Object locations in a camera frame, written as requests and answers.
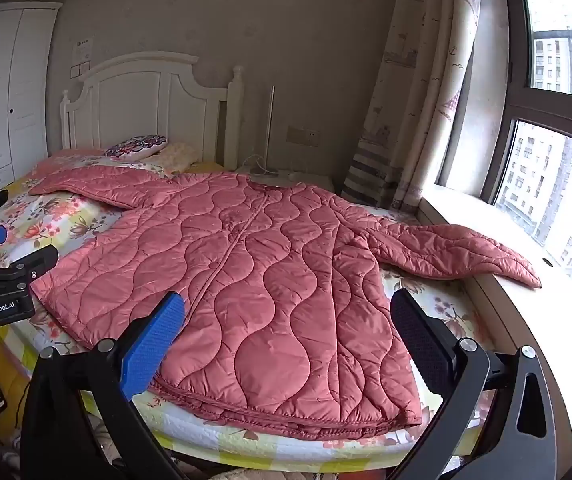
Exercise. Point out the wall light switch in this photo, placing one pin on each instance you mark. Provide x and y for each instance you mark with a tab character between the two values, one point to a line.
79	70

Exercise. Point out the white nightstand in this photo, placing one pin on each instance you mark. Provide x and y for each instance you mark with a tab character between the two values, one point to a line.
306	182

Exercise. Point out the printed beige curtain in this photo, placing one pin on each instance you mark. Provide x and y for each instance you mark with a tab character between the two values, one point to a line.
416	85

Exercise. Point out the paper sheet on wall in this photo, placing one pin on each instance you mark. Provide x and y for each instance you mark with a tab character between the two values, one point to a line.
83	51

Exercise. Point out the purple patterned pillow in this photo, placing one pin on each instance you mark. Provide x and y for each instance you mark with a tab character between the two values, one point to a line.
136	147

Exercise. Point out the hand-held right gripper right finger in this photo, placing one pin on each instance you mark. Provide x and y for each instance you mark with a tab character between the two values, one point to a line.
418	340

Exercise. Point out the pink quilted jacket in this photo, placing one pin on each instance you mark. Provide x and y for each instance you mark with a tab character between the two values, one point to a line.
266	285

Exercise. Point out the dark framed window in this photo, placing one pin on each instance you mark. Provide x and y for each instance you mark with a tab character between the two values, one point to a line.
541	110

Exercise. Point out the bed with floral sheet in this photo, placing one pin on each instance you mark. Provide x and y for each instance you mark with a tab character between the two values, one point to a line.
56	215

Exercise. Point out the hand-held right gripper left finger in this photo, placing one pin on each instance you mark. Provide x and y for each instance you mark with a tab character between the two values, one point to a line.
153	342

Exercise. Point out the wall socket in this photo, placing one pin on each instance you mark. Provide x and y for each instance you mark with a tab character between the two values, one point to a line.
302	135

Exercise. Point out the white bed headboard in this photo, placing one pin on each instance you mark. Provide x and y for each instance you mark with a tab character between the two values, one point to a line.
131	105

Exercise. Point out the white wardrobe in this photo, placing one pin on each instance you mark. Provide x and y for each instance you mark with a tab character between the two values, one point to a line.
6	95

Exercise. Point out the yellow floral pillow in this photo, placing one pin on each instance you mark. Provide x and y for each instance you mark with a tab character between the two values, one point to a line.
178	157

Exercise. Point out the beige window sill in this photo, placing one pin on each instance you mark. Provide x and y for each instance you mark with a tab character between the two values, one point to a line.
526	310

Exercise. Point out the thin floor lamp pole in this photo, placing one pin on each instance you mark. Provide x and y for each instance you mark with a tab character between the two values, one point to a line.
270	130

